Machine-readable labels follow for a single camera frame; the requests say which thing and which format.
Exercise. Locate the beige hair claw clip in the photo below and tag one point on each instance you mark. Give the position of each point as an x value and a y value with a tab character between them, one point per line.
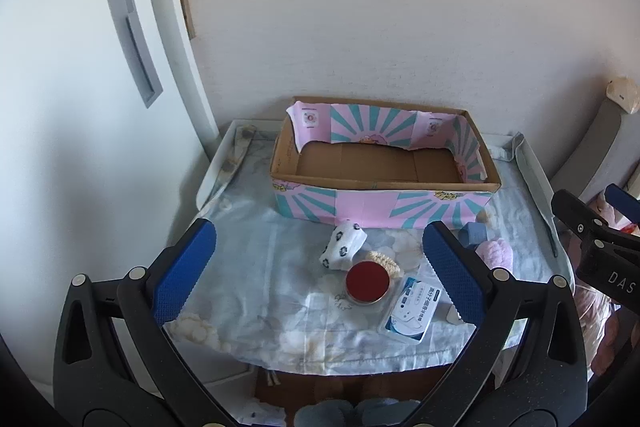
389	264

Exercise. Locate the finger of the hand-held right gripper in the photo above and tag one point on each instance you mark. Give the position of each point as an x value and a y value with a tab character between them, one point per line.
575	209
622	202

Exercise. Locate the white blue tissue packet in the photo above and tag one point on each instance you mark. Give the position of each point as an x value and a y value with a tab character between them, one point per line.
407	314

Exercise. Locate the grey fuzzy slipper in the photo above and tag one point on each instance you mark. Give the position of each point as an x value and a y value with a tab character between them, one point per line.
387	412
322	414

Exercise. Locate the round red tin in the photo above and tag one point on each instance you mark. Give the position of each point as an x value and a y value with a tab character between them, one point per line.
367	279

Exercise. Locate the small blue block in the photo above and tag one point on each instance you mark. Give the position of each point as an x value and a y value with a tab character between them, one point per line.
472	234

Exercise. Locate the white wardrobe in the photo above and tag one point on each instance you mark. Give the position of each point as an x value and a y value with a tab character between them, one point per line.
65	182

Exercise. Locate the pink striped cardboard box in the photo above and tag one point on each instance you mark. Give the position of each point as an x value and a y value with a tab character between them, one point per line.
375	207

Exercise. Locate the beige wooden ornament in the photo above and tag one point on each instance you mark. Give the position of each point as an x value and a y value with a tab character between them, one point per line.
624	94

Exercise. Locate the pale floral tablecloth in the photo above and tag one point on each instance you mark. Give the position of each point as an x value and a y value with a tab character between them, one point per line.
280	297

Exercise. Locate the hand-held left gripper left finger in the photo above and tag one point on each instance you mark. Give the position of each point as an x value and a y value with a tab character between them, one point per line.
182	272

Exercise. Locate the grey chair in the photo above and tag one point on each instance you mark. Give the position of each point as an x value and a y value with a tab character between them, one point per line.
597	142

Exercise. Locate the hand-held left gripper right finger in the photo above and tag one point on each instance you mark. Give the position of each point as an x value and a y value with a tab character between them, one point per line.
452	272

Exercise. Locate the brown wooden wall strip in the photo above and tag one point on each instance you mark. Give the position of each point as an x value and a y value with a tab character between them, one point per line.
187	16

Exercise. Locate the white table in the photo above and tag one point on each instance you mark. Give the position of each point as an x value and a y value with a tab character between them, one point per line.
215	167

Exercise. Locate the white patterned sock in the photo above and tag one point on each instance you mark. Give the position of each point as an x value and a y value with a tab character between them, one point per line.
342	244

